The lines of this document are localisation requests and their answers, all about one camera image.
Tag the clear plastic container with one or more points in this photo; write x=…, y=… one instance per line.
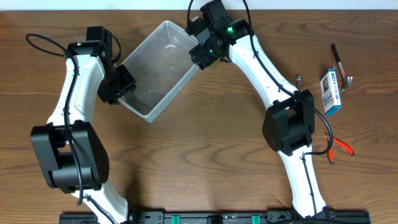
x=161, y=67

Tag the silver combination wrench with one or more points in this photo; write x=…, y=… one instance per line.
x=298, y=82

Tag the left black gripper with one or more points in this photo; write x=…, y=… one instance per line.
x=129, y=83

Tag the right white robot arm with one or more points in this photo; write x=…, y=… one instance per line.
x=290, y=113

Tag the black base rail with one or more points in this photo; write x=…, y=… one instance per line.
x=270, y=217

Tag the small claw hammer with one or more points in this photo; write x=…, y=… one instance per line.
x=347, y=79

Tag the blue white cardboard box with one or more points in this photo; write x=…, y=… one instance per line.
x=330, y=92

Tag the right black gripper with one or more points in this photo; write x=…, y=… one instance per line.
x=199, y=57

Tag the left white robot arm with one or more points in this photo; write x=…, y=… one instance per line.
x=70, y=153

